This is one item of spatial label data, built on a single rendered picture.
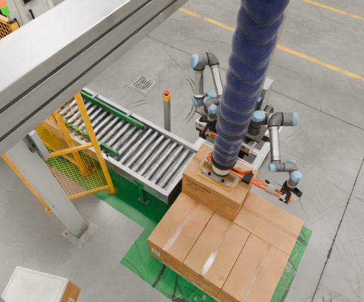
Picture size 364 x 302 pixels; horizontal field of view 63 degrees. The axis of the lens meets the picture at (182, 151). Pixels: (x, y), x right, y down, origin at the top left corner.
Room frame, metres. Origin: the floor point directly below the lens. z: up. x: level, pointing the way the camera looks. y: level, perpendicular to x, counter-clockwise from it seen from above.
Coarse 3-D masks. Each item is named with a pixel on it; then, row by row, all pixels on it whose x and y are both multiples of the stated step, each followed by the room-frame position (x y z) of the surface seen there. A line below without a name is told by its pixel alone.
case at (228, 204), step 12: (204, 144) 1.74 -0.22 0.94; (192, 168) 1.46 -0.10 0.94; (252, 168) 1.48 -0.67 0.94; (192, 180) 1.36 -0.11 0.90; (204, 180) 1.34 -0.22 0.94; (240, 180) 1.35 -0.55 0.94; (252, 180) 1.35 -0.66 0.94; (192, 192) 1.35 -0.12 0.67; (204, 192) 1.29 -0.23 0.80; (216, 192) 1.23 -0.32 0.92; (228, 192) 1.22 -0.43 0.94; (240, 192) 1.23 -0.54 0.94; (204, 204) 1.28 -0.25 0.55; (216, 204) 1.22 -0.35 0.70; (228, 204) 1.16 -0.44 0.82; (240, 204) 1.11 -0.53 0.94; (228, 216) 1.14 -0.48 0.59
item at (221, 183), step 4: (200, 172) 1.41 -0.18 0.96; (208, 172) 1.40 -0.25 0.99; (212, 172) 1.42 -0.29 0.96; (204, 176) 1.37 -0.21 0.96; (208, 176) 1.37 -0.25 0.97; (208, 180) 1.33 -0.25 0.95; (212, 180) 1.33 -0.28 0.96; (220, 180) 1.33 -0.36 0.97; (224, 180) 1.32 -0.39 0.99; (228, 180) 1.33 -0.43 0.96; (216, 184) 1.29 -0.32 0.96; (220, 184) 1.29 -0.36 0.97; (224, 184) 1.29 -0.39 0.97; (224, 188) 1.26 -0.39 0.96; (228, 188) 1.25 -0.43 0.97
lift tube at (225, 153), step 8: (248, 120) 1.38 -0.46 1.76; (216, 136) 1.44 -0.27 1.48; (216, 144) 1.41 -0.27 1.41; (224, 144) 1.35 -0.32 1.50; (232, 144) 1.34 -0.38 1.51; (240, 144) 1.38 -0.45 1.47; (216, 152) 1.39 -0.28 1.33; (224, 152) 1.34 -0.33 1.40; (232, 152) 1.34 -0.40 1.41; (216, 160) 1.36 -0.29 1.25; (224, 160) 1.34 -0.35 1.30; (232, 160) 1.35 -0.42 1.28
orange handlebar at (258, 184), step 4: (212, 132) 1.79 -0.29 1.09; (208, 156) 1.51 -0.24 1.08; (208, 160) 1.47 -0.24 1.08; (232, 168) 1.39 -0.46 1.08; (236, 168) 1.39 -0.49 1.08; (232, 172) 1.35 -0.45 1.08; (240, 176) 1.32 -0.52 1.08; (256, 180) 1.28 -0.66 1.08; (260, 180) 1.28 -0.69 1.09; (256, 184) 1.24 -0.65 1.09; (260, 184) 1.24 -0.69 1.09; (264, 184) 1.25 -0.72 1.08; (264, 188) 1.20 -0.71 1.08; (280, 192) 1.17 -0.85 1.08
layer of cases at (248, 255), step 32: (160, 224) 1.06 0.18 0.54; (192, 224) 1.07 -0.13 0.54; (224, 224) 1.08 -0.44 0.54; (256, 224) 1.09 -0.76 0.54; (288, 224) 1.10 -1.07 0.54; (160, 256) 0.83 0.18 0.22; (192, 256) 0.76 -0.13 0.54; (224, 256) 0.77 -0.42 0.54; (256, 256) 0.78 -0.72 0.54; (288, 256) 0.79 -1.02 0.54; (224, 288) 0.50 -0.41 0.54; (256, 288) 0.51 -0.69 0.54
